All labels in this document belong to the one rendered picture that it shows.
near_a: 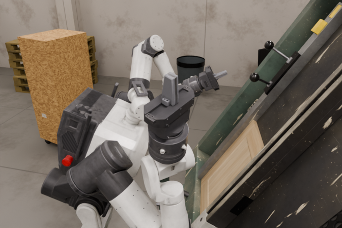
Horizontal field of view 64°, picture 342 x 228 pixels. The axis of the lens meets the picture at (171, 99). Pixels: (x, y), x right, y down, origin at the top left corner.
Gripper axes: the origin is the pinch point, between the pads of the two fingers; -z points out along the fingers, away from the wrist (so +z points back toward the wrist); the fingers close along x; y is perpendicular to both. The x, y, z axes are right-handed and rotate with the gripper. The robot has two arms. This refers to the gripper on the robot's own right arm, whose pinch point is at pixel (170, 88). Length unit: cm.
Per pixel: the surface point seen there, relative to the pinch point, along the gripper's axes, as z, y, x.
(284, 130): 26.6, 16.3, 34.8
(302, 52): 20, 6, 72
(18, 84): 255, -392, 87
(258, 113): 47, 1, 59
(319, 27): 11, 7, 76
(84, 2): 160, -398, 239
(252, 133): 50, 4, 50
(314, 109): 16.5, 20.9, 36.3
